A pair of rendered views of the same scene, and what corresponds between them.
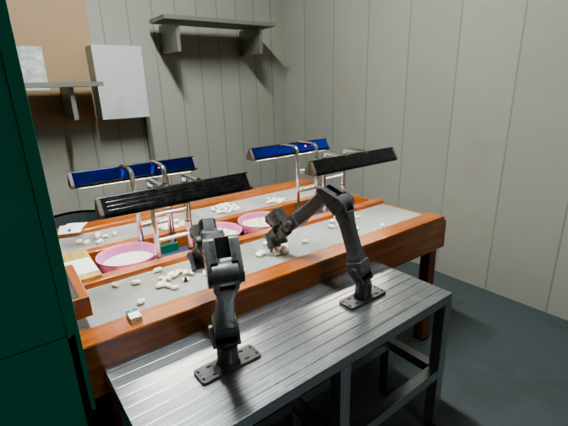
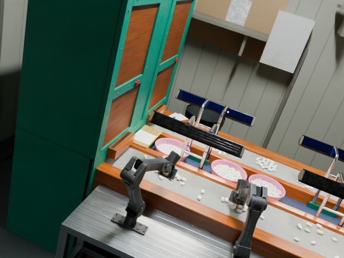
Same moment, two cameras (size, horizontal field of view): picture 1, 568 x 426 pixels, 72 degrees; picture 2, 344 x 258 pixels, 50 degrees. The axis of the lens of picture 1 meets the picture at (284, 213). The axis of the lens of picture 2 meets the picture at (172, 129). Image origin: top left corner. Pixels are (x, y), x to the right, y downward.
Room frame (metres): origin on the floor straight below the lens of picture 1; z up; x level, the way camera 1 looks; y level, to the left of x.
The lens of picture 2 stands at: (-0.04, -1.03, 2.03)
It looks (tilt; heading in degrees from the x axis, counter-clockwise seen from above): 25 degrees down; 47
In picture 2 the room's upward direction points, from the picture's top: 17 degrees clockwise
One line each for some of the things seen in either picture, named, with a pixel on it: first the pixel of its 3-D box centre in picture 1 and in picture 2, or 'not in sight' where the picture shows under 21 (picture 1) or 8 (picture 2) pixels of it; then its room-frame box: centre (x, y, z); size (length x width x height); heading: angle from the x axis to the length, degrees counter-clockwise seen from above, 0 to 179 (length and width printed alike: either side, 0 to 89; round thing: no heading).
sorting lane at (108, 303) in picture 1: (281, 249); (242, 209); (1.71, 0.02, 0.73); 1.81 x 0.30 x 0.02; 126
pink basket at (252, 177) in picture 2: (262, 226); (264, 190); (2.05, 0.12, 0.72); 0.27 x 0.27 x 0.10
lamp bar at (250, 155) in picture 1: (290, 148); (342, 154); (2.52, -0.05, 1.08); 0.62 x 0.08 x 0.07; 126
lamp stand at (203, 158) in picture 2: (178, 229); (192, 152); (1.57, 0.45, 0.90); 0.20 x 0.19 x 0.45; 126
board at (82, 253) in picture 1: (73, 266); (146, 136); (1.50, 0.88, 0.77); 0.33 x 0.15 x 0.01; 36
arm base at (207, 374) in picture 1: (227, 353); (131, 218); (0.99, 0.18, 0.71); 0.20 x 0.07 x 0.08; 127
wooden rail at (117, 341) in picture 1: (310, 276); (234, 236); (1.54, -0.11, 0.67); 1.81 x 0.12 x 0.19; 126
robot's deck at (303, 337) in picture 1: (263, 303); (191, 222); (1.37, 0.09, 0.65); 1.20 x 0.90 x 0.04; 127
